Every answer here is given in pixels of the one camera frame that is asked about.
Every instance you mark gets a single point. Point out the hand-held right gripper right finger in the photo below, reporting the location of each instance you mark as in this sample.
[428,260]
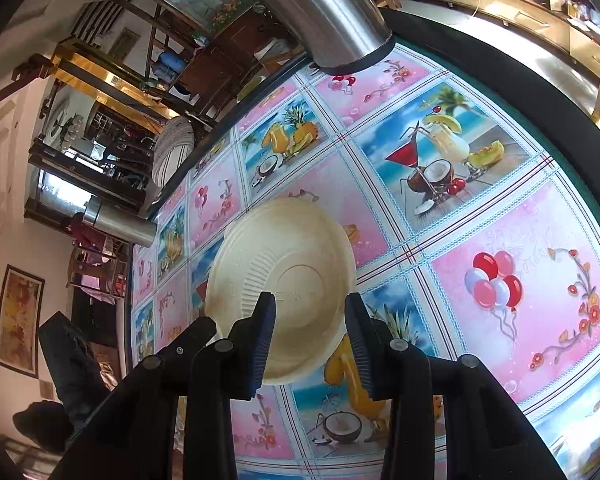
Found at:
[360,350]

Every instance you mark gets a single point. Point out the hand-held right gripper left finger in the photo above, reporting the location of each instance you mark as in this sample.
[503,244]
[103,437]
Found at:
[262,345]

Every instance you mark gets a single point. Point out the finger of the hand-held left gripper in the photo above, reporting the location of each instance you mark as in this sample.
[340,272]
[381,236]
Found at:
[190,337]

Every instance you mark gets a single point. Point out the beige paper bowl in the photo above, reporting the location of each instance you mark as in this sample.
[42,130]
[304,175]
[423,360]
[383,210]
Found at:
[290,270]

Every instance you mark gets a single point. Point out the dark cloth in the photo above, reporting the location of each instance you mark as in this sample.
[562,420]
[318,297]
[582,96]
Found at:
[42,425]

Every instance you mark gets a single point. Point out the wooden chair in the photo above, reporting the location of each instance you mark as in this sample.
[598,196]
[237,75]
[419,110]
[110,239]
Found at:
[95,272]

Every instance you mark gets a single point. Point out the steel thermos flask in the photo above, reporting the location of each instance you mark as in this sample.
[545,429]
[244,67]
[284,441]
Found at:
[120,225]

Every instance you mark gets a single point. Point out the white ribbed container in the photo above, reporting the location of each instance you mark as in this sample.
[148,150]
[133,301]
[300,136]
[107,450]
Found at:
[172,150]

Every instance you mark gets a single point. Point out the fruit print tablecloth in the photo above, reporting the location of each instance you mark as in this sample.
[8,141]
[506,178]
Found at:
[505,220]

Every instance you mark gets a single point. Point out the wooden display shelf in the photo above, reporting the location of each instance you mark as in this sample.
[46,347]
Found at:
[105,77]

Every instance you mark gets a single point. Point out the blue container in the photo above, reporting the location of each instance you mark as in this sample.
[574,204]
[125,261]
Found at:
[172,62]

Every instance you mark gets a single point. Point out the steel cylinder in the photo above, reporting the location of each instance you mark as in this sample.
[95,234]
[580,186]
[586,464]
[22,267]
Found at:
[325,10]

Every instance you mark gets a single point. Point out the wooden sideboard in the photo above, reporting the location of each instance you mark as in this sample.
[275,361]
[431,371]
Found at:
[530,15]

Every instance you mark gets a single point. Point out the framed wall picture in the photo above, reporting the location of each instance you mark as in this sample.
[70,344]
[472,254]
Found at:
[20,320]

